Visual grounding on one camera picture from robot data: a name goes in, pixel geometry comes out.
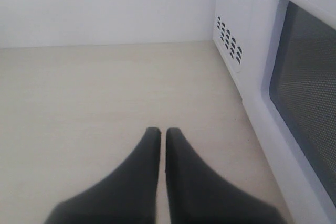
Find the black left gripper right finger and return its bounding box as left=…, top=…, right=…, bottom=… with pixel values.
left=165, top=127, right=285, bottom=223

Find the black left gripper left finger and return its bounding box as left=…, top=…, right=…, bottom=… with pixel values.
left=45, top=127, right=161, bottom=223

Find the white microwave door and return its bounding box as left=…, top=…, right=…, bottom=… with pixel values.
left=242, top=0, right=335, bottom=223

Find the white microwave oven body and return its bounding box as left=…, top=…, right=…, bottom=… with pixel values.
left=213, top=0, right=279, bottom=103

